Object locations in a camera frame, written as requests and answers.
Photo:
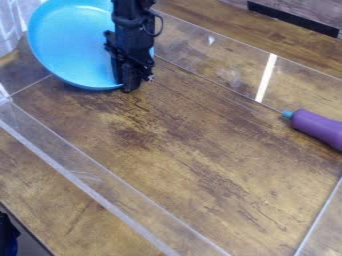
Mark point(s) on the blue round plastic tray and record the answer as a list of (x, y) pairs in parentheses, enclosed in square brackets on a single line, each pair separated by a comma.
[(66, 36)]

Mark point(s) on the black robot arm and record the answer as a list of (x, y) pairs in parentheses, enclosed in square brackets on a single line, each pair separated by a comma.
[(133, 8)]

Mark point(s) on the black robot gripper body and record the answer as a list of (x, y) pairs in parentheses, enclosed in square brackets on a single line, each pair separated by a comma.
[(132, 40)]

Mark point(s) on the dark object bottom left corner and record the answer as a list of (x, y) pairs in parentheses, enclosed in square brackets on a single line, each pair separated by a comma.
[(9, 236)]

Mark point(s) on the clear acrylic front barrier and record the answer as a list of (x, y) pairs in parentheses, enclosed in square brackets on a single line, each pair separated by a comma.
[(174, 237)]

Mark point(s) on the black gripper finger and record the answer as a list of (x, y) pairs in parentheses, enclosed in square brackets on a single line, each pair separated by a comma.
[(136, 73), (117, 70)]

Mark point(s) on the purple toy eggplant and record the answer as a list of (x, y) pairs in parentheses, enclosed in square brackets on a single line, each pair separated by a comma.
[(317, 126)]

